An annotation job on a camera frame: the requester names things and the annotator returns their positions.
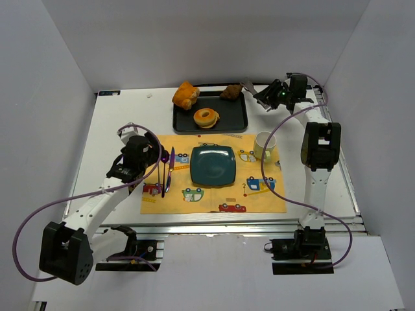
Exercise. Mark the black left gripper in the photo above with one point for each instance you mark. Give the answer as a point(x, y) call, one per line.
point(155, 150)

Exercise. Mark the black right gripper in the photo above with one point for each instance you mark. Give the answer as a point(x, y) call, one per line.
point(265, 96)

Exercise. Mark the metal serving tongs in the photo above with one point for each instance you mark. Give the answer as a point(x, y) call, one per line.
point(260, 96)

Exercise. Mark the dark brown bread piece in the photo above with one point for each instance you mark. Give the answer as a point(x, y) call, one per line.
point(231, 92)

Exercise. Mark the orange bread roll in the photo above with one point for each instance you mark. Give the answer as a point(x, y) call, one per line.
point(186, 96)

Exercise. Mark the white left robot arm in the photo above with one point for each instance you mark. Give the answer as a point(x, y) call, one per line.
point(71, 248)

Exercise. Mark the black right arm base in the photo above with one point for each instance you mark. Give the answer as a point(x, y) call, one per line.
point(289, 259)

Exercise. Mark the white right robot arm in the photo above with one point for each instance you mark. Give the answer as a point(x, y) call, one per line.
point(320, 149)

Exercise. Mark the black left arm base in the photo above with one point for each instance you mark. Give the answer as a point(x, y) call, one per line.
point(137, 255)

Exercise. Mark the purple iridescent spoon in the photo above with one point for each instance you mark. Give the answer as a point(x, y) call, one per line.
point(164, 160)

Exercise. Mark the iridescent table knife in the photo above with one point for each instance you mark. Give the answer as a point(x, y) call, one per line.
point(171, 168)

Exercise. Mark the pale yellow mug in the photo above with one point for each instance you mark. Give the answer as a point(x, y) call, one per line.
point(264, 144)

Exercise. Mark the dark teal square plate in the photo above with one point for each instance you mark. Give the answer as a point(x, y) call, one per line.
point(213, 166)

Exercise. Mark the bagel sandwich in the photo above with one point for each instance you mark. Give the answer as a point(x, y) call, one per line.
point(206, 117)

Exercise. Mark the black baking tray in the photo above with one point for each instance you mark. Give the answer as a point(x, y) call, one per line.
point(232, 115)

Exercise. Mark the yellow vehicle print placemat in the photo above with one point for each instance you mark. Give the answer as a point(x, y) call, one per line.
point(253, 191)

